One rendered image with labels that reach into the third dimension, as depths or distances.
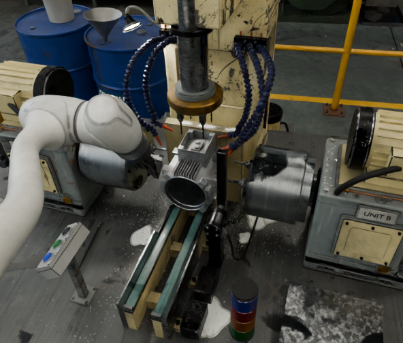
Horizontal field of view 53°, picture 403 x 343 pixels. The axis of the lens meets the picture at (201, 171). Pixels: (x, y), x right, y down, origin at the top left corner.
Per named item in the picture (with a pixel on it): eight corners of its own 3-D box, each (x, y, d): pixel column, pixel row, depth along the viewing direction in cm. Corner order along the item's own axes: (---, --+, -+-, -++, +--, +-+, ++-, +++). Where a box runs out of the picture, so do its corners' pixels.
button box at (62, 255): (77, 235, 130) (65, 224, 128) (90, 231, 126) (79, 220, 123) (47, 280, 118) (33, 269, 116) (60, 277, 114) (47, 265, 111)
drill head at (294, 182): (236, 177, 161) (238, 125, 144) (344, 197, 151) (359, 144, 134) (220, 224, 143) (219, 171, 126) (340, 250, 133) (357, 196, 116)
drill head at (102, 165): (88, 150, 177) (74, 100, 160) (166, 164, 168) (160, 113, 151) (56, 188, 159) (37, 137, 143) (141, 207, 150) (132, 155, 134)
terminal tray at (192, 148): (189, 143, 152) (188, 128, 147) (216, 149, 149) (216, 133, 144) (178, 164, 144) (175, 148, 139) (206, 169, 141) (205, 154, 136)
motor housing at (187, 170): (181, 172, 163) (178, 134, 151) (227, 181, 158) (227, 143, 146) (162, 207, 149) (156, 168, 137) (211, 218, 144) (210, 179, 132)
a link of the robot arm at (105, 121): (150, 120, 101) (102, 113, 104) (129, 87, 87) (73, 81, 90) (138, 160, 98) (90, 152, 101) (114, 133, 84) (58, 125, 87)
